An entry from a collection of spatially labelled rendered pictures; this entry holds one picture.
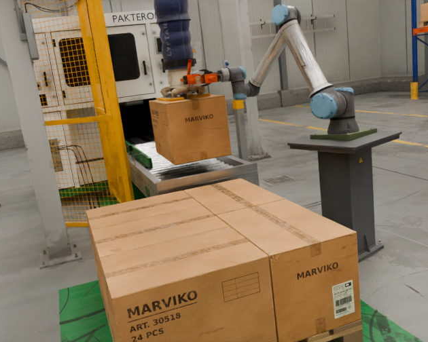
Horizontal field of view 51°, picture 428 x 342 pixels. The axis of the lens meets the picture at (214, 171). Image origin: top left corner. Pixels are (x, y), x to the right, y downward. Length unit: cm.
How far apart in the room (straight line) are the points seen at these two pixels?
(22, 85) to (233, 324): 230
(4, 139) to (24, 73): 820
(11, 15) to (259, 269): 246
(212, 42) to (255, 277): 1078
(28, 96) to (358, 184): 228
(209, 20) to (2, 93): 539
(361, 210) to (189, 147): 115
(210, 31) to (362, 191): 976
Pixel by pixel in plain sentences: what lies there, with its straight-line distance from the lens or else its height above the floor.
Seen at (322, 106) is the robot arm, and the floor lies 98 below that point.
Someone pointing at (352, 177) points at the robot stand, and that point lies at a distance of 281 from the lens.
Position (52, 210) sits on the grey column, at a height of 39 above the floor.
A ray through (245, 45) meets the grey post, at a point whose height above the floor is 151.
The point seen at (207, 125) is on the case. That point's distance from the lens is 295.
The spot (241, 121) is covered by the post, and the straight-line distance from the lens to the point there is 356.
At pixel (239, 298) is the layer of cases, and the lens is 176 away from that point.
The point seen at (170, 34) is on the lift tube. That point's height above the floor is 151.
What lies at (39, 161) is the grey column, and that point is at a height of 76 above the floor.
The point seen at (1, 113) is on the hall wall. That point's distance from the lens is 1167.
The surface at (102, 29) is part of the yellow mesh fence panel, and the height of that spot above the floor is 163.
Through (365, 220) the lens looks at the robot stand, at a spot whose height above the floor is 22.
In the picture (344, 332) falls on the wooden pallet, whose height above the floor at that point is 12.
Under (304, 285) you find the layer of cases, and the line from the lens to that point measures 187.
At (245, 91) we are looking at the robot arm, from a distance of 305.
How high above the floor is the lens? 125
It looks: 13 degrees down
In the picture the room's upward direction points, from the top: 7 degrees counter-clockwise
